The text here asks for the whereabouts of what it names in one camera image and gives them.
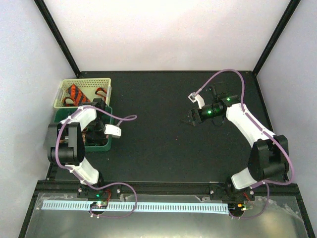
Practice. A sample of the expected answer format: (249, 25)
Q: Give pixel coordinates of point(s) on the orange navy striped tie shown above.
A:
(75, 97)

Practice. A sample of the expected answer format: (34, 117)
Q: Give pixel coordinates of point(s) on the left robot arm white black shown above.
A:
(78, 130)

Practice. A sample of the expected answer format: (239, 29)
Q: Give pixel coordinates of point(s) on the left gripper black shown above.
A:
(97, 139)

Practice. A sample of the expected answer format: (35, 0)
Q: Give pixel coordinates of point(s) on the floral patterned tie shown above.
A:
(86, 138)

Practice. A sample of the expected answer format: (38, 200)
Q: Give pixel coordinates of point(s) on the cream perforated basket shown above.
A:
(90, 87)

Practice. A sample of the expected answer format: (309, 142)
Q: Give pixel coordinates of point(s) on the black aluminium front rail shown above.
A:
(160, 188)

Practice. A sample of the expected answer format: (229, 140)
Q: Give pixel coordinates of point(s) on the white slotted cable duct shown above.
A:
(162, 207)

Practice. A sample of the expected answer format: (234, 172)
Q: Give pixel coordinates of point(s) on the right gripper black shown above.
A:
(193, 112)

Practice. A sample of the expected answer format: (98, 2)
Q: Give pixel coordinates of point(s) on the right black frame post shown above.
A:
(285, 18)

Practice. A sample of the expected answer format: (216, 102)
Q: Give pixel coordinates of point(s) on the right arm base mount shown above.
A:
(223, 192)

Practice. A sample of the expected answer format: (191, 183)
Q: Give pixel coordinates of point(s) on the black frame post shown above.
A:
(43, 9)
(285, 18)

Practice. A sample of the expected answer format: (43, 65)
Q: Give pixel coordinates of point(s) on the green divided organizer tray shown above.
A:
(63, 113)

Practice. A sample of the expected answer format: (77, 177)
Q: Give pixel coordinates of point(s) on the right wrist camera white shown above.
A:
(196, 98)

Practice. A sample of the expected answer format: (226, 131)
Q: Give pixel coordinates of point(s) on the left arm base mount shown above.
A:
(111, 192)

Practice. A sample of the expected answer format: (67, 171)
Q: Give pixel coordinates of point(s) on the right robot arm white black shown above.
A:
(269, 152)

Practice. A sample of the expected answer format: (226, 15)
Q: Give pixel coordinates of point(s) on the left black frame post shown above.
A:
(43, 9)

